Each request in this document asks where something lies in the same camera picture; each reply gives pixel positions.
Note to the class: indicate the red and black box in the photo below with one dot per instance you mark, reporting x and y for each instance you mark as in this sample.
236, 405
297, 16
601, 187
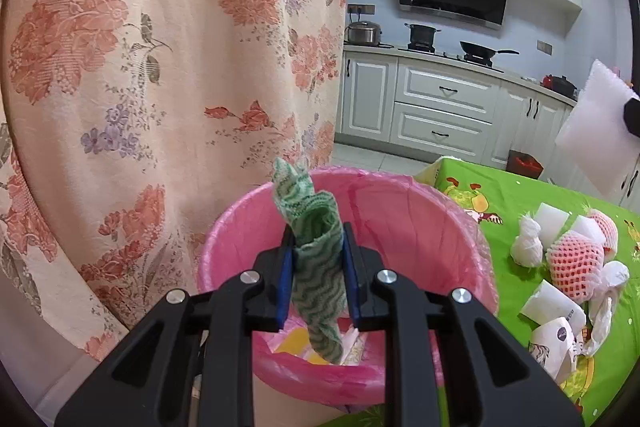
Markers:
524, 164

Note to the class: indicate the kitchen countertop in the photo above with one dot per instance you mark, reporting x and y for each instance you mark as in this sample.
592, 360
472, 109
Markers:
520, 79

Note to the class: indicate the pink trash bin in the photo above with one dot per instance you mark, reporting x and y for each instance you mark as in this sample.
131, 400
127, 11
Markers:
400, 227

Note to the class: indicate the black clay pot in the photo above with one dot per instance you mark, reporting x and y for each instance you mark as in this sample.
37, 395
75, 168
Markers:
560, 86

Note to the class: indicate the black stock pot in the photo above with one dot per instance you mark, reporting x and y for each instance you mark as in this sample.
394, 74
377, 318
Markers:
421, 36

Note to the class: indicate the green printed tablecloth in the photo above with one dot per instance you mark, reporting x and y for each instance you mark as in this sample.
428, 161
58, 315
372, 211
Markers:
510, 202

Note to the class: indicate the grey wall outlet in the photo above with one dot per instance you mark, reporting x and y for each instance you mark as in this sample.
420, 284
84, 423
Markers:
544, 47
360, 9

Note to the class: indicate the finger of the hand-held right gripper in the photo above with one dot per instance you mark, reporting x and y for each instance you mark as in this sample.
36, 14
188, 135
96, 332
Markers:
634, 114

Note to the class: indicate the white paper bag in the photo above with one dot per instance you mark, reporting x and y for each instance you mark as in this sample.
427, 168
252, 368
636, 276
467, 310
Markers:
555, 307

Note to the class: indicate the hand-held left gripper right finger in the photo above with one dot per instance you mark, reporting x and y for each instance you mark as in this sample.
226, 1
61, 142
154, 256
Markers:
352, 287

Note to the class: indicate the white quilted paper towel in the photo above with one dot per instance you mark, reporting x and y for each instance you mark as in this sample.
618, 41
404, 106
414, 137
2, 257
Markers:
527, 247

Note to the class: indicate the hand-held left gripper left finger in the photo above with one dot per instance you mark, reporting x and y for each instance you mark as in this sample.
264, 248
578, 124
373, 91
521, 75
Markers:
285, 287

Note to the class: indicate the silver pressure cooker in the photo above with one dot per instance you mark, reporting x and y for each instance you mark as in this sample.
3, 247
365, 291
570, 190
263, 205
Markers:
364, 33

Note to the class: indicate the gas stove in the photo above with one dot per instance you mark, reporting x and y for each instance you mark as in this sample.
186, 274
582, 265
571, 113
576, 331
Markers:
450, 56

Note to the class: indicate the printed white paper wrapper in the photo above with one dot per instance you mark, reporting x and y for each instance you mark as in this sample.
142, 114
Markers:
552, 349

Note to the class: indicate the floral curtain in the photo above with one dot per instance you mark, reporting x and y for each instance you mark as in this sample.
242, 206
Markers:
150, 57

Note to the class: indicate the white lower cabinets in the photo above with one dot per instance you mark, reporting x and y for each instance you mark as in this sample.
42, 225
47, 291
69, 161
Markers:
440, 107

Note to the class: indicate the black frying pan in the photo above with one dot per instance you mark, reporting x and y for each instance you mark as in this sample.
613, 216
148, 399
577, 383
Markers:
477, 49

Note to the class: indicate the green wavy cloth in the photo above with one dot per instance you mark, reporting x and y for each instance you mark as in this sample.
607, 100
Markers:
317, 267

